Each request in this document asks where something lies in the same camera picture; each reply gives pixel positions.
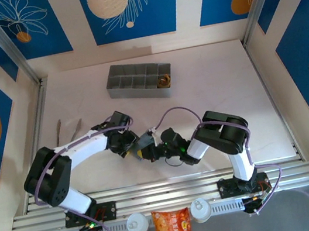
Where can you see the black controller board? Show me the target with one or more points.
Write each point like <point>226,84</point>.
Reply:
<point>89,230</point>
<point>255,203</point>

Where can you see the white plastic bottle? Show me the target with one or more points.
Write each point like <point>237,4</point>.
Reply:
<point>137,224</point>
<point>200,211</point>

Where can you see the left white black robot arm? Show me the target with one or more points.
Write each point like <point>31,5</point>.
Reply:
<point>88,145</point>

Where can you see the orange snack bag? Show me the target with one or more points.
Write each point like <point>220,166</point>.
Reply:
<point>172,228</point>

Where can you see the aluminium side rail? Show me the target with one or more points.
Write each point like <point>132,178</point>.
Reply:
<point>39,126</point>

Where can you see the grey divided organizer box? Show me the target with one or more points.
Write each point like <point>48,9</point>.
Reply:
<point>139,93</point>

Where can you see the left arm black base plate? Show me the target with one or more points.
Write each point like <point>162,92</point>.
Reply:
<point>108,210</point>

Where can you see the aluminium mounting rail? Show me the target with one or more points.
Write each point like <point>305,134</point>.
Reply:
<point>161,192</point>

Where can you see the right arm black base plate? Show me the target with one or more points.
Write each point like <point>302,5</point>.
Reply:
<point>227,187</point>

